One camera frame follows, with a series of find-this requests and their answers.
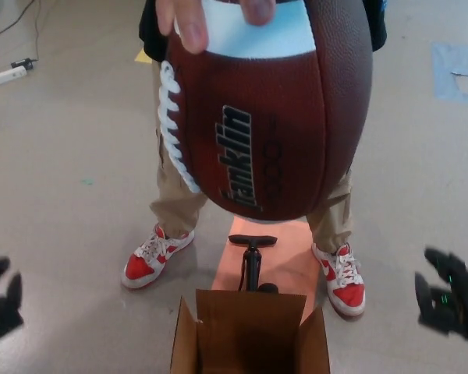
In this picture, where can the person's bare hand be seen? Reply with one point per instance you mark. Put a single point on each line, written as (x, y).
(193, 27)

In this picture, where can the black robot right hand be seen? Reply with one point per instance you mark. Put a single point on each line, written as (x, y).
(460, 308)

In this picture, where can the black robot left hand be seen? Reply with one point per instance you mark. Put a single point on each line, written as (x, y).
(2, 319)

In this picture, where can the brown Franklin football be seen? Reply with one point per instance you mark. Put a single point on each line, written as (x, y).
(281, 128)

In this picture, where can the person's left red white sneaker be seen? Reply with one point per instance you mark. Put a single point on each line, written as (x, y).
(345, 284)

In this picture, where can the person's red white sneaker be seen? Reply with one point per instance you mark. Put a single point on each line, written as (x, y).
(345, 284)
(156, 257)

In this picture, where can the person's right red white sneaker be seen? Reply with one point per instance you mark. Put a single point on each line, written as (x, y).
(156, 257)

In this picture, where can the person's khaki trousers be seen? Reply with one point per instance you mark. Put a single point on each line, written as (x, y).
(175, 195)

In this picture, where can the yellow floor tape piece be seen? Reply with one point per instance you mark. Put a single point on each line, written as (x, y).
(141, 56)

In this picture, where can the orange floor mat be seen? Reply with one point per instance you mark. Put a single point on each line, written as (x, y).
(292, 265)

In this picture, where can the black power adapter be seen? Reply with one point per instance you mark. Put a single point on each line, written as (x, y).
(23, 64)

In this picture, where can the white power strip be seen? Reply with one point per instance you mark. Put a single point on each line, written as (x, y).
(4, 77)

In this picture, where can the open brown cardboard box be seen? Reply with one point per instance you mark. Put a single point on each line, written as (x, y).
(249, 331)

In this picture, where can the black hand air pump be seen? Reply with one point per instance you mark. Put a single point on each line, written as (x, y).
(252, 261)

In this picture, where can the blue floor tape patch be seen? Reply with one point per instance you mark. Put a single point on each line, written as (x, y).
(448, 70)

